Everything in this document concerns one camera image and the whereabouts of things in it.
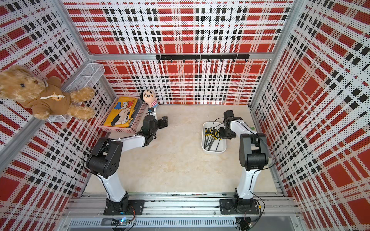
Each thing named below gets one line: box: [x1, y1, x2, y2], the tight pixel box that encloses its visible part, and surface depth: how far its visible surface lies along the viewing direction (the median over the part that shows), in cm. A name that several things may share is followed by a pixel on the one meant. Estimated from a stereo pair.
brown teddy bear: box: [0, 64, 96, 120], surface depth 54 cm
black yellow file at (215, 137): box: [207, 130, 218, 152], surface depth 103 cm
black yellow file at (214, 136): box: [208, 129, 218, 151], surface depth 103 cm
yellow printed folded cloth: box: [103, 96, 138, 128], surface depth 109 cm
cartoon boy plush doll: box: [140, 89, 159, 108], surface depth 113 cm
